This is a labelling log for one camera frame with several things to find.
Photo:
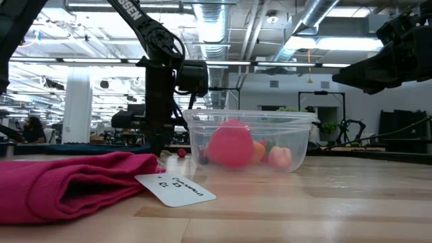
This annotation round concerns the black cabinet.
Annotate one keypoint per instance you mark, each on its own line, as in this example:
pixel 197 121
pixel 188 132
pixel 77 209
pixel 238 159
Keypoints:
pixel 401 128

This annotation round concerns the navy folded cloth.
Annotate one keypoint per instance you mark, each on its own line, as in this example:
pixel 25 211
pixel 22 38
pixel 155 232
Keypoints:
pixel 84 149

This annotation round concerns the white building column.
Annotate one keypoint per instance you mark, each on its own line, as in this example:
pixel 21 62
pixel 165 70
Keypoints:
pixel 77 108

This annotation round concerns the green artificial plant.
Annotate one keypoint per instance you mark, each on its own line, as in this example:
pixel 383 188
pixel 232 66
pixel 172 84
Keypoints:
pixel 290 110

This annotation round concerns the black background robot arm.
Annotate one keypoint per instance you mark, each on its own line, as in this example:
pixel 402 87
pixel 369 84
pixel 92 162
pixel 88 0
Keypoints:
pixel 352 126

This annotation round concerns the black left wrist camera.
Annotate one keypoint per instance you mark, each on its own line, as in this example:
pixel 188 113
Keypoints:
pixel 192 78

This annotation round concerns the black metal table frame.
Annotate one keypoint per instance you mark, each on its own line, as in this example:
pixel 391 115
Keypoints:
pixel 354 154

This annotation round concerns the red toy bell pepper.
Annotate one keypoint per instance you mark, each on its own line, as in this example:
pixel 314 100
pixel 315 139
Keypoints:
pixel 231 145

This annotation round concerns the red toy cherry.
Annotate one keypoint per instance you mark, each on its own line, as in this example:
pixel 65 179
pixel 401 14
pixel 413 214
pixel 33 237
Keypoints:
pixel 181 153

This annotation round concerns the dark toy blueberry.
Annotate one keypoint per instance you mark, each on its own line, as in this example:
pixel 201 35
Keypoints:
pixel 204 160

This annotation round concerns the white handwritten paper tag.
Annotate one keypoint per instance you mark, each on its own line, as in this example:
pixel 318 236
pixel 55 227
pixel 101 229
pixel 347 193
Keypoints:
pixel 175 190

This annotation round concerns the red folded cloth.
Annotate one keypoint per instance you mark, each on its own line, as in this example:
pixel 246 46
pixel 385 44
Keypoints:
pixel 67 189

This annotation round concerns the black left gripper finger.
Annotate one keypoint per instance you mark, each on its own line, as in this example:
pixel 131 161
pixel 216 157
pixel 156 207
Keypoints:
pixel 130 118
pixel 167 138

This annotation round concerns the silver ventilation duct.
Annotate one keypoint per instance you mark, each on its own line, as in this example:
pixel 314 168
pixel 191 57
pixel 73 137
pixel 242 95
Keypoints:
pixel 211 27
pixel 314 13

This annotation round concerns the background potted plant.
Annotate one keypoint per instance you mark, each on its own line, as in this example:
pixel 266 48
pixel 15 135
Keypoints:
pixel 329 127

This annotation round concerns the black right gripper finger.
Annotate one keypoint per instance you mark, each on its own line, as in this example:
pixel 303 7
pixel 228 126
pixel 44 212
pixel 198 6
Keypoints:
pixel 368 72
pixel 371 89

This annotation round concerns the bright red toy strawberry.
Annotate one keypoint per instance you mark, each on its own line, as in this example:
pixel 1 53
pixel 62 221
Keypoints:
pixel 264 148

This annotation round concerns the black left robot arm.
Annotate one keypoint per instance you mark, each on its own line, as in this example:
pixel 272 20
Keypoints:
pixel 141 23

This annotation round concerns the orange toy fruit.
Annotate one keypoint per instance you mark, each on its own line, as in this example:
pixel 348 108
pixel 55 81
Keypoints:
pixel 259 153

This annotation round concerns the person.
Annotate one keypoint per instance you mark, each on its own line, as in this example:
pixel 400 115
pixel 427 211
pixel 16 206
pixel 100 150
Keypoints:
pixel 33 131

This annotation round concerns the clear plastic tupperware container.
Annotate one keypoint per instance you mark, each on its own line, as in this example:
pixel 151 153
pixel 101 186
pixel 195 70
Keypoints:
pixel 297 135

